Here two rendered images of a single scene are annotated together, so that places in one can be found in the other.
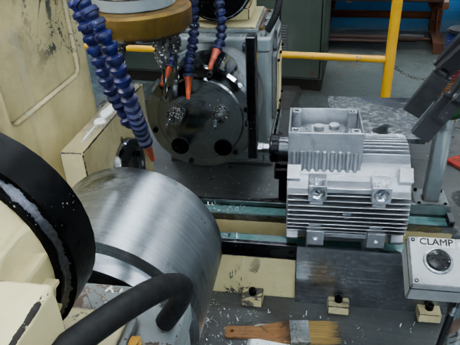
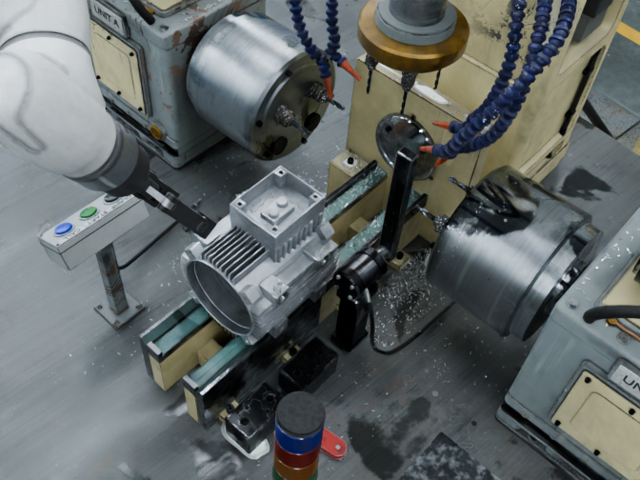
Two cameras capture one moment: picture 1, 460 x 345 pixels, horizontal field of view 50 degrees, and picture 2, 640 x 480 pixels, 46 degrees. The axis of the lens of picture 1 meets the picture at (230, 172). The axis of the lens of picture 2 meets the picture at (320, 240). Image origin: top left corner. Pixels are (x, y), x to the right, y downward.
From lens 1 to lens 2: 156 cm
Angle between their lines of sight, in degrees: 81
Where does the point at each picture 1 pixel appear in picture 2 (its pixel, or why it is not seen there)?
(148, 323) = (158, 20)
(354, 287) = not seen: hidden behind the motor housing
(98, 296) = (190, 13)
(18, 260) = not seen: outside the picture
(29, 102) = not seen: hidden behind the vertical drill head
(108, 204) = (259, 35)
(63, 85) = (484, 68)
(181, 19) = (365, 42)
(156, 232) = (227, 53)
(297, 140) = (274, 175)
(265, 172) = (479, 397)
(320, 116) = (301, 219)
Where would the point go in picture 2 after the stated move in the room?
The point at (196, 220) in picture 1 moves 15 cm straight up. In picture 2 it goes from (241, 91) to (239, 23)
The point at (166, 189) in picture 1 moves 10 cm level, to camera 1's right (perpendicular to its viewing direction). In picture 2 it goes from (262, 70) to (230, 98)
